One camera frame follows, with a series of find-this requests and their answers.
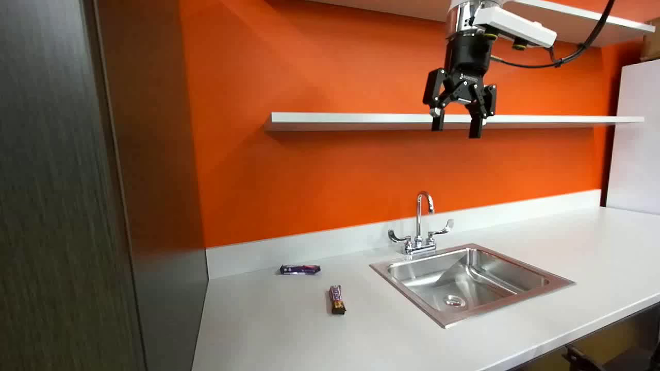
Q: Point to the brown Snickers candy bar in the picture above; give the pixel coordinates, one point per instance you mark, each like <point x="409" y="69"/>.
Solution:
<point x="338" y="299"/>

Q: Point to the stainless steel sink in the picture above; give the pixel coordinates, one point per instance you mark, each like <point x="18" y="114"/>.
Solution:
<point x="481" y="275"/>

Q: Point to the long white wall shelf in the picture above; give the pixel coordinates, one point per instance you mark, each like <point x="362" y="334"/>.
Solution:
<point x="343" y="123"/>

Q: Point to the purple candy bar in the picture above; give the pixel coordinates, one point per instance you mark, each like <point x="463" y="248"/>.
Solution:
<point x="300" y="268"/>

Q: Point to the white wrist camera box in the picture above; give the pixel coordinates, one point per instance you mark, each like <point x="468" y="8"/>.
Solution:
<point x="517" y="25"/>

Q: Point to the dark wood-grain cabinet panel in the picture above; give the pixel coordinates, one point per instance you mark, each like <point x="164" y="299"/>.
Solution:
<point x="69" y="208"/>

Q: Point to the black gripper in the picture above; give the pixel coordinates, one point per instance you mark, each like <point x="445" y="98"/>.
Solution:
<point x="469" y="59"/>

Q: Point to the high white wall shelf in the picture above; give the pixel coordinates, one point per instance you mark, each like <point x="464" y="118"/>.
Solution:
<point x="570" y="17"/>

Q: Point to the white flat panel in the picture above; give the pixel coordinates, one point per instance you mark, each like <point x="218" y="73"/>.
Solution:
<point x="636" y="137"/>

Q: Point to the sink drain strainer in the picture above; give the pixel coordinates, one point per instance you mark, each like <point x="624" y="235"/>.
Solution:
<point x="455" y="299"/>

